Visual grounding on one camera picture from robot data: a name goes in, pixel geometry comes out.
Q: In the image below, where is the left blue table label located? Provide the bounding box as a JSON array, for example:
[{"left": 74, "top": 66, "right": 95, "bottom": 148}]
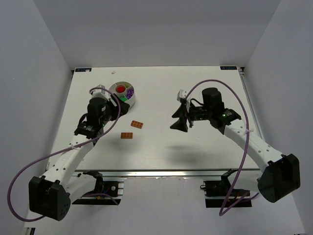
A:
[{"left": 75, "top": 68, "right": 92, "bottom": 72}]

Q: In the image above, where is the lower orange flat lego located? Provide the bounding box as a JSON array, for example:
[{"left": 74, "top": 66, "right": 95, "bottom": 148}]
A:
[{"left": 120, "top": 132, "right": 133, "bottom": 139}]

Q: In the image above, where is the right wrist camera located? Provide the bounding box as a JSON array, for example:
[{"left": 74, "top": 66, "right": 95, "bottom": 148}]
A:
[{"left": 177, "top": 89, "right": 191, "bottom": 110}]

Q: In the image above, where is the upper orange flat lego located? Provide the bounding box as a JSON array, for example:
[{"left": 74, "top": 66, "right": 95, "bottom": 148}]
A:
[{"left": 131, "top": 120, "right": 144, "bottom": 129}]

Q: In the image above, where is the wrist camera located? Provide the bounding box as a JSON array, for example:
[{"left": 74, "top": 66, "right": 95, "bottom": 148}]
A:
[
  {"left": 177, "top": 89, "right": 191, "bottom": 110},
  {"left": 89, "top": 84, "right": 110, "bottom": 101}
]

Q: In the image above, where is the blue table label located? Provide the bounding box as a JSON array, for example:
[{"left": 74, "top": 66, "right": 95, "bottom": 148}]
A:
[
  {"left": 220, "top": 66, "right": 237, "bottom": 70},
  {"left": 75, "top": 68, "right": 92, "bottom": 72}
]

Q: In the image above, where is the green square lego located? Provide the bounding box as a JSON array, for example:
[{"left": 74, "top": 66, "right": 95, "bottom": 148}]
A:
[{"left": 120, "top": 96, "right": 128, "bottom": 102}]

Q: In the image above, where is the white round divided container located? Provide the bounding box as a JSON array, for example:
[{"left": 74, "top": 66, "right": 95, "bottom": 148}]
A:
[{"left": 109, "top": 81, "right": 135, "bottom": 107}]

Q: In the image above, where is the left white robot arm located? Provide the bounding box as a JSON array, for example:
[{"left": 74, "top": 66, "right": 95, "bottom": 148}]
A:
[{"left": 28, "top": 94, "right": 130, "bottom": 221}]

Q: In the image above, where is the purple butterfly lego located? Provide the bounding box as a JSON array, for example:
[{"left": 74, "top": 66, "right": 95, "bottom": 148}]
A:
[{"left": 126, "top": 89, "right": 134, "bottom": 99}]

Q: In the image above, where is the red half-round lego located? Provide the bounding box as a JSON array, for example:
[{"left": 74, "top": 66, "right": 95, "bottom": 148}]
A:
[{"left": 115, "top": 84, "right": 127, "bottom": 94}]

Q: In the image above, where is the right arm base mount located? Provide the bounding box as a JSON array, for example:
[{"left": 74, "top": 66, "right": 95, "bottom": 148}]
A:
[{"left": 200, "top": 170, "right": 252, "bottom": 208}]

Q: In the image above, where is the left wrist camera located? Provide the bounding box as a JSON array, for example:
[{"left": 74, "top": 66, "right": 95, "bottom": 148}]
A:
[{"left": 89, "top": 84, "right": 110, "bottom": 101}]

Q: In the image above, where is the orange flat lego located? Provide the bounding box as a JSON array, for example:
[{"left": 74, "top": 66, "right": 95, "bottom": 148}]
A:
[
  {"left": 120, "top": 132, "right": 133, "bottom": 139},
  {"left": 131, "top": 120, "right": 144, "bottom": 129}
]

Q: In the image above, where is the right blue table label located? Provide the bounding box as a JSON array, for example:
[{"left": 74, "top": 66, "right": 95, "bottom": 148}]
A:
[{"left": 220, "top": 66, "right": 237, "bottom": 70}]

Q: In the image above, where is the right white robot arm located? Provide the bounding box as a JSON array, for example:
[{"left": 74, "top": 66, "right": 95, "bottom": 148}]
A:
[{"left": 170, "top": 88, "right": 300, "bottom": 203}]

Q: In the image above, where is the aluminium table frame rail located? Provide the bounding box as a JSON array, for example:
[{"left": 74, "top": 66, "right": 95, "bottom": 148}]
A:
[{"left": 46, "top": 168, "right": 260, "bottom": 178}]

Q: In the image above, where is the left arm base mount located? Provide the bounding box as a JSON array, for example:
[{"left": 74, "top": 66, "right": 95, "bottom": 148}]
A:
[{"left": 67, "top": 170, "right": 124, "bottom": 206}]

